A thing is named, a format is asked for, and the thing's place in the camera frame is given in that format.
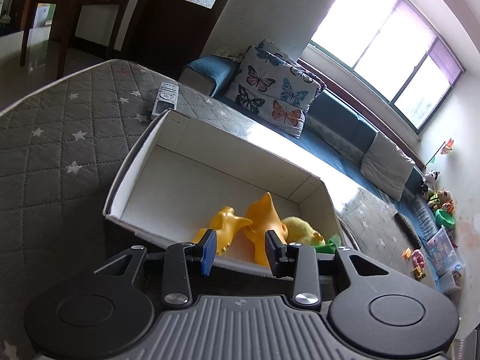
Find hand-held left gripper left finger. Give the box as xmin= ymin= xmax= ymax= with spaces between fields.
xmin=92 ymin=229 xmax=217 ymax=310

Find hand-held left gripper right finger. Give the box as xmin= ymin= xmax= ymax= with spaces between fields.
xmin=265 ymin=229 xmax=391 ymax=312

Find yellow plastic duck toy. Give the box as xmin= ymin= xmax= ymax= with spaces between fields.
xmin=193 ymin=206 xmax=253 ymax=258

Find orange plastic fish toy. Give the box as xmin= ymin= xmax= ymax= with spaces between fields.
xmin=245 ymin=191 xmax=290 ymax=268

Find yellow plush chick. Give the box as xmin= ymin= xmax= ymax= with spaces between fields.
xmin=281 ymin=216 xmax=326 ymax=248

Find green plastic toy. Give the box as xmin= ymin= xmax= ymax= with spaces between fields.
xmin=314 ymin=233 xmax=342 ymax=254

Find grey cardboard box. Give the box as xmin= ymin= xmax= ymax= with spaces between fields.
xmin=103 ymin=108 xmax=355 ymax=283

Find black remote control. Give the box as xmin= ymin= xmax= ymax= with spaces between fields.
xmin=394 ymin=212 xmax=423 ymax=250

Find grey cushion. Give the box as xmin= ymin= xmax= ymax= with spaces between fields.
xmin=359 ymin=131 xmax=416 ymax=203

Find blue sofa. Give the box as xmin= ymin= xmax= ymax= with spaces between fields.
xmin=179 ymin=54 xmax=463 ymax=294

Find white remote control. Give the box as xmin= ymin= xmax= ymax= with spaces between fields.
xmin=150 ymin=81 xmax=180 ymax=120

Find butterfly print pillow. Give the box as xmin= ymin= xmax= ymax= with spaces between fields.
xmin=224 ymin=45 xmax=323 ymax=140
xmin=258 ymin=38 xmax=328 ymax=91

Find clear plastic storage box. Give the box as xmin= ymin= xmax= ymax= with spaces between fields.
xmin=425 ymin=226 xmax=466 ymax=275

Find black and white plush cow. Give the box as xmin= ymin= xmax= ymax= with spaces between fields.
xmin=419 ymin=169 xmax=440 ymax=196

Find group of small plush toys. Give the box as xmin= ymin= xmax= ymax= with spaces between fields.
xmin=425 ymin=190 xmax=457 ymax=213

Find green plastic bowl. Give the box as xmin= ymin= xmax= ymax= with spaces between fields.
xmin=434 ymin=209 xmax=457 ymax=230

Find grey quilted star table cover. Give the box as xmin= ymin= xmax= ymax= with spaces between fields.
xmin=0 ymin=58 xmax=438 ymax=360

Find dark wooden door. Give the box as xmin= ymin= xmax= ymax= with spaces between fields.
xmin=123 ymin=0 xmax=249 ymax=73

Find window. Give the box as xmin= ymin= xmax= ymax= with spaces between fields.
xmin=299 ymin=0 xmax=466 ymax=133

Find dark wooden side table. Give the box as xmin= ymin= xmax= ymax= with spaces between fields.
xmin=20 ymin=0 xmax=134 ymax=80

